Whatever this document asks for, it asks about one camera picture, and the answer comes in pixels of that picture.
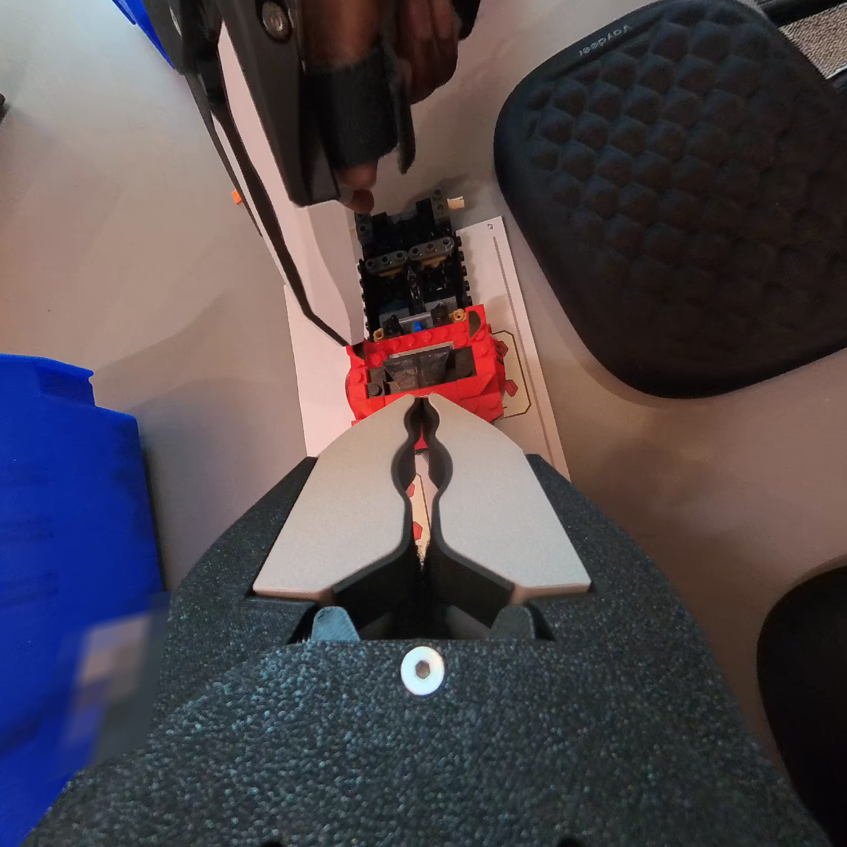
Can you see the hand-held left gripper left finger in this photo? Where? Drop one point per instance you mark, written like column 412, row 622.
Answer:
column 331, row 530

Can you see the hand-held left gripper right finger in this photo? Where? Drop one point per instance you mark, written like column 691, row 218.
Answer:
column 510, row 523

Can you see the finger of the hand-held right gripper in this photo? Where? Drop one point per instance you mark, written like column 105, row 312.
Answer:
column 238, row 119

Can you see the lego instruction booklet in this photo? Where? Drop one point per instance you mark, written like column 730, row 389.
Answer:
column 318, row 410

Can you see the red and black lego car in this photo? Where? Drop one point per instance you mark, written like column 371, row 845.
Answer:
column 470, row 377

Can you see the person's right hand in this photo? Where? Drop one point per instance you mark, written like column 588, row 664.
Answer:
column 384, row 27

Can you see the blue plastic bin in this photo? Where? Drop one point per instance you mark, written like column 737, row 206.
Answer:
column 66, row 530
column 146, row 20

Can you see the black quilted chair seat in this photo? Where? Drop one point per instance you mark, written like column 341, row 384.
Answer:
column 675, row 199
column 807, row 715

